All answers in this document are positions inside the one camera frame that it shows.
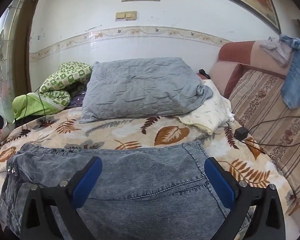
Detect black charger cable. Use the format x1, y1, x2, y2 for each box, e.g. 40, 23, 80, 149
240, 115, 300, 155

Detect grey-blue denim pants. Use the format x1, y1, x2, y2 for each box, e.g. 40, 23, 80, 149
0, 140, 243, 240

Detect leaf-printed beige blanket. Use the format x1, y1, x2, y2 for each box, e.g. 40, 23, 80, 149
0, 109, 298, 220

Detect purple cloth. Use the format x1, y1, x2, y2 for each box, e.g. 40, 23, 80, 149
69, 90, 87, 108

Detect green patterned quilt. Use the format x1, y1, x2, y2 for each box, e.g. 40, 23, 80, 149
12, 61, 93, 124

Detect stained glass wooden door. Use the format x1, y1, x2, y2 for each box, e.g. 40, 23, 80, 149
0, 0, 47, 130

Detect thin black cable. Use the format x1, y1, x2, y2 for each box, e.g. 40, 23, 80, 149
22, 87, 48, 120

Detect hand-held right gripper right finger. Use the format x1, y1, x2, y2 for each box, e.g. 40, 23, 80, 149
204, 157, 287, 240

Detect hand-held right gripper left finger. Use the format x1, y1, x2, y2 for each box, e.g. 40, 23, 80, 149
19, 156, 103, 240

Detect striped floral headboard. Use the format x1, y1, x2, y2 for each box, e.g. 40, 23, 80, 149
209, 40, 300, 215

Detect pale grey cloth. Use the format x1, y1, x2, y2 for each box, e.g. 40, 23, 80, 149
259, 37, 294, 67

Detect beige double wall switch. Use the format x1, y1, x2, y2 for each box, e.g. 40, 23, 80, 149
115, 11, 137, 22

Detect grey quilted pillow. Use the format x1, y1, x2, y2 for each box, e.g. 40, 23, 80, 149
79, 57, 214, 124

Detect cream floral pillow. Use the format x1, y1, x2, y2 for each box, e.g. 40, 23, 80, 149
179, 79, 237, 134

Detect blue denim cloth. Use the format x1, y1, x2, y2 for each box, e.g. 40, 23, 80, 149
279, 34, 300, 110

